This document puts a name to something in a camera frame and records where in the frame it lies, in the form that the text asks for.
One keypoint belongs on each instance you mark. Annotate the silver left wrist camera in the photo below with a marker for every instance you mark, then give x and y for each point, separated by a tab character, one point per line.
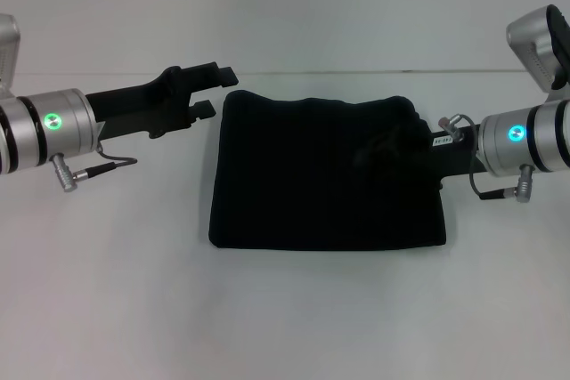
8	55

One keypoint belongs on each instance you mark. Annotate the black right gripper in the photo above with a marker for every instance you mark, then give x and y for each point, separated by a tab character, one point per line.
458	157

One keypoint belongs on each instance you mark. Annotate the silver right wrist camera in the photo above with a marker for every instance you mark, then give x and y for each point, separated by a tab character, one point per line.
539	46

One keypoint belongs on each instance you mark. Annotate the black t-shirt with white print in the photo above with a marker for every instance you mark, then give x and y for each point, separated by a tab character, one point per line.
311	202

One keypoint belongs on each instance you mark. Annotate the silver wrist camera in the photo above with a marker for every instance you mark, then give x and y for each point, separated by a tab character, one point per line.
8	55
539	46

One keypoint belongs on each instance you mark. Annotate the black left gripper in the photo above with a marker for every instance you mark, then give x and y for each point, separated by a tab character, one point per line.
142	104

